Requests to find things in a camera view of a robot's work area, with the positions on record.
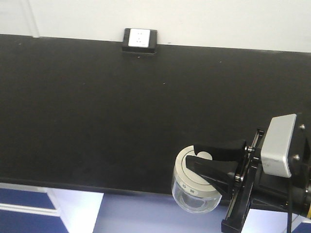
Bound blue lab bench cabinets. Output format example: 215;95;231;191
0;183;227;233

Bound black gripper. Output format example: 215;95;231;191
186;113;311;233

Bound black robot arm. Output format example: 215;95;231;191
185;113;311;233

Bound glass jar with beige lid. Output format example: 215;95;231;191
172;145;222;214

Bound black box white power socket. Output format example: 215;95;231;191
121;28;157;53

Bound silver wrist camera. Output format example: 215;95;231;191
260;114;297;178

